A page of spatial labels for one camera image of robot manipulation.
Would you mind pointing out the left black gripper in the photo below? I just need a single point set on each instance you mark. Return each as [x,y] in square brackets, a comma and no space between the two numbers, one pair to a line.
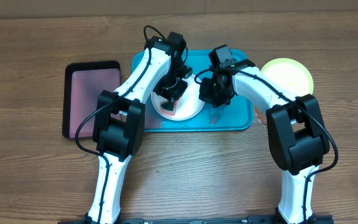
[176,94]

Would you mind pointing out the black water tray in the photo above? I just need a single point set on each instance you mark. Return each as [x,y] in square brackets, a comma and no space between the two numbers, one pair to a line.
[83,84]

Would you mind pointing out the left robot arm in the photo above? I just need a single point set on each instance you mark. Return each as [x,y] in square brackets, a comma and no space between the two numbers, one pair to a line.
[119,120]

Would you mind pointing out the green and white sponge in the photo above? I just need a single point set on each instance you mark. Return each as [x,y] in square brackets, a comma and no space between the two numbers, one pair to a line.
[169,107]

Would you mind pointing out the teal plastic tray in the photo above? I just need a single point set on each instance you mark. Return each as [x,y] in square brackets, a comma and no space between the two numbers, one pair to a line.
[237,116]

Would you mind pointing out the white plate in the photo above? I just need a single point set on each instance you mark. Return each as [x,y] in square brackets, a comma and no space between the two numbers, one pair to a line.
[186,107]

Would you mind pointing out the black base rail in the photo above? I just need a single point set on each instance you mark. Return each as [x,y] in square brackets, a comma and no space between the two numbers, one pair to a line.
[194,221]

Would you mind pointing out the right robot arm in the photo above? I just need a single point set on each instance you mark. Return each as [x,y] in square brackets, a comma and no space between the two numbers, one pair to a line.
[297,137]

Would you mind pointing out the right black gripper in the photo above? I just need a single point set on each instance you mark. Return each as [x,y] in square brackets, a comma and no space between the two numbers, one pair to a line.
[209,97]

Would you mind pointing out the yellow-green plate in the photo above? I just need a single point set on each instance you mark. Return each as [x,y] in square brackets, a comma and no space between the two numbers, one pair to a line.
[290,75]

